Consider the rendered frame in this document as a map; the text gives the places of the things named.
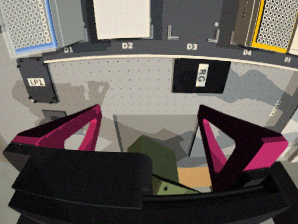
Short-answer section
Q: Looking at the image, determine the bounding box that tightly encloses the yellow tip rack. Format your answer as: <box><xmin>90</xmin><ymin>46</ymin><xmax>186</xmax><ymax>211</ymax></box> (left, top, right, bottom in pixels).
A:
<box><xmin>233</xmin><ymin>0</ymin><xmax>298</xmax><ymax>53</ymax></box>

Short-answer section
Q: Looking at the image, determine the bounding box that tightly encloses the beige ready button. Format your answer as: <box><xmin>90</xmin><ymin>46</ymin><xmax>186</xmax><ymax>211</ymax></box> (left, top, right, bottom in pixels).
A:
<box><xmin>36</xmin><ymin>110</ymin><xmax>67</xmax><ymax>127</ymax></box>

